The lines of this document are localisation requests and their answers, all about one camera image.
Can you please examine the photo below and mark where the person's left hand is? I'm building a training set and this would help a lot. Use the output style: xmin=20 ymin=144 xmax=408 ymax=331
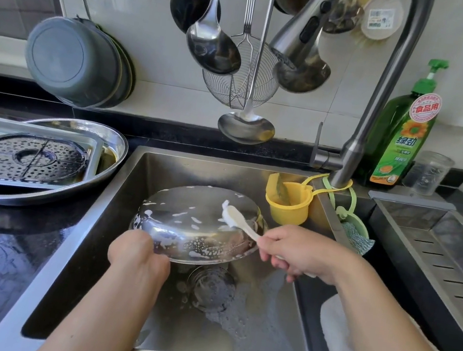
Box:
xmin=101 ymin=224 xmax=178 ymax=298

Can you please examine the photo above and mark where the person's right hand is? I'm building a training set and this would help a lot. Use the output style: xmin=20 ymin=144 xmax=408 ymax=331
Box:
xmin=249 ymin=219 xmax=355 ymax=294

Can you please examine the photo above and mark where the round steel pan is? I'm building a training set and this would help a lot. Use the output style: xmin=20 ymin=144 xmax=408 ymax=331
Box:
xmin=125 ymin=173 xmax=274 ymax=278

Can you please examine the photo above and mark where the white cleaning brush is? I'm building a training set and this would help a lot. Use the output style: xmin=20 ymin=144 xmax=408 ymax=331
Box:
xmin=211 ymin=199 xmax=328 ymax=281

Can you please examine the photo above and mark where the black round steamer rack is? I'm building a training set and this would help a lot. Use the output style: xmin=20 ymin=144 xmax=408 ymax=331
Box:
xmin=0 ymin=128 xmax=93 ymax=195

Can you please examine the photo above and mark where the person's left forearm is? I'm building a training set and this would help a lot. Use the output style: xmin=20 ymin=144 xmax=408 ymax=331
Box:
xmin=36 ymin=259 xmax=168 ymax=351

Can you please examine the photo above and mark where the person's right forearm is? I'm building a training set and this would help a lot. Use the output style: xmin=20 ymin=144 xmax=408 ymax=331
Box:
xmin=318 ymin=251 xmax=463 ymax=351

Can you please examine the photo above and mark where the yellow hanging sink cup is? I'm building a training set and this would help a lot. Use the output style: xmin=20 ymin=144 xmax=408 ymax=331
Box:
xmin=259 ymin=167 xmax=338 ymax=234

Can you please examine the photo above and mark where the stainless steel sink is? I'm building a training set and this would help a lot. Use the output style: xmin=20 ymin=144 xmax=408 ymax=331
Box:
xmin=0 ymin=125 xmax=385 ymax=351

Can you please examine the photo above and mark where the green hanging sponge holder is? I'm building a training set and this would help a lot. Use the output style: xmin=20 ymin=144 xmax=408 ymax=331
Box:
xmin=311 ymin=175 xmax=385 ymax=259

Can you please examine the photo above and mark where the round steel basin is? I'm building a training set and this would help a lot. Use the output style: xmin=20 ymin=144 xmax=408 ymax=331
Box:
xmin=0 ymin=106 xmax=133 ymax=225

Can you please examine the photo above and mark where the steel sink drain tray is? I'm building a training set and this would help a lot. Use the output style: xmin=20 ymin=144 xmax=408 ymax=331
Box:
xmin=345 ymin=190 xmax=463 ymax=351

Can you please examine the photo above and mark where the clear plastic cup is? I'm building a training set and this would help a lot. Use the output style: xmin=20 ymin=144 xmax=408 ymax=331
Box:
xmin=401 ymin=147 xmax=457 ymax=202

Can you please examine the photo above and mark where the green dish soap bottle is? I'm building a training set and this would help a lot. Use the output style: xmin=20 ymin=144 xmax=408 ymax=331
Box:
xmin=356 ymin=48 xmax=451 ymax=195

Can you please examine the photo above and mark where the steel gooseneck faucet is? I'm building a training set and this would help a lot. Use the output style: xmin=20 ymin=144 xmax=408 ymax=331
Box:
xmin=248 ymin=0 xmax=436 ymax=200

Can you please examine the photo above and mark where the dark green hanging basin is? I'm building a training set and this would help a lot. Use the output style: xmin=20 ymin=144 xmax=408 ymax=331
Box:
xmin=102 ymin=34 xmax=143 ymax=113

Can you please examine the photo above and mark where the grey hanging basin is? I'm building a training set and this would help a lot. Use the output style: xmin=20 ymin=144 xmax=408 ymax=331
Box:
xmin=17 ymin=10 xmax=128 ymax=114

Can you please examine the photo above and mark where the steel soup ladle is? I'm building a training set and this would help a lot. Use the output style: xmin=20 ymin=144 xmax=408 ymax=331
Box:
xmin=180 ymin=0 xmax=252 ymax=78

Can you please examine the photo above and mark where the white dish brush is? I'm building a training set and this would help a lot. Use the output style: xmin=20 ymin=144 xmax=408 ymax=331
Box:
xmin=357 ymin=0 xmax=410 ymax=46

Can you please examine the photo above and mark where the yellow-handled steel ladle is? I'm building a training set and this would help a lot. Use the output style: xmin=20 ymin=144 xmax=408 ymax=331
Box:
xmin=214 ymin=0 xmax=298 ymax=150

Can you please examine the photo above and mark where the wire mesh skimmer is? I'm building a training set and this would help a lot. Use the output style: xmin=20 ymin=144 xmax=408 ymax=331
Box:
xmin=196 ymin=0 xmax=294 ymax=116

